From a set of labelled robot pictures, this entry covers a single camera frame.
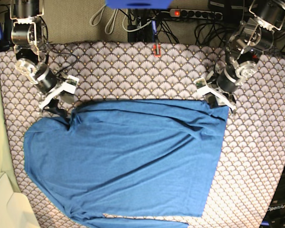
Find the black power strip red switch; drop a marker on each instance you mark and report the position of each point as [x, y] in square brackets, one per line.
[195, 14]

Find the black OpenArm base box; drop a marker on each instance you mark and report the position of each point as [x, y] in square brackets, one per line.
[275, 215]

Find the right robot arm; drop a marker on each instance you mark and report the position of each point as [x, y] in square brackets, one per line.
[29, 36]

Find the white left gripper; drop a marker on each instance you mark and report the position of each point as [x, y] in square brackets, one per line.
[214, 95]

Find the blue long-sleeve T-shirt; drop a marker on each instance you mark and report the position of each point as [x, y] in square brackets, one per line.
[121, 164]

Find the fan-patterned table cloth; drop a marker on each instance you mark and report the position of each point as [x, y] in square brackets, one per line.
[253, 154]

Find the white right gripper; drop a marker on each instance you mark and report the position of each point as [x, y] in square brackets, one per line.
[51, 87]

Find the red and grey table clamp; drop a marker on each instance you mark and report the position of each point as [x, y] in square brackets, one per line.
[157, 49]

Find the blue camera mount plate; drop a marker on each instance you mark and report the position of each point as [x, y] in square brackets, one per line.
[138, 4]

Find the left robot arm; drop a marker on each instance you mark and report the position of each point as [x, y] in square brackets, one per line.
[242, 53]

